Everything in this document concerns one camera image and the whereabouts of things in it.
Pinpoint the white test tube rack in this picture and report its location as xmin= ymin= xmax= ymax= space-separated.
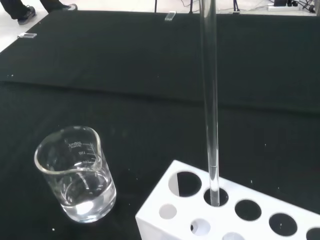
xmin=135 ymin=159 xmax=320 ymax=240

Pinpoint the black bench cloth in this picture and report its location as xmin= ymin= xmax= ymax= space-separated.
xmin=0 ymin=9 xmax=320 ymax=240

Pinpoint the glass beaker with water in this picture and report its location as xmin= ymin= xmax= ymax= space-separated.
xmin=33 ymin=125 xmax=118 ymax=224

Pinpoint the black tripod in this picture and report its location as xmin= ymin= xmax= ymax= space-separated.
xmin=153 ymin=0 xmax=241 ymax=14
xmin=287 ymin=0 xmax=318 ymax=13

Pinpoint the person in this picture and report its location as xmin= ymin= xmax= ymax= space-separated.
xmin=0 ymin=0 xmax=79 ymax=26

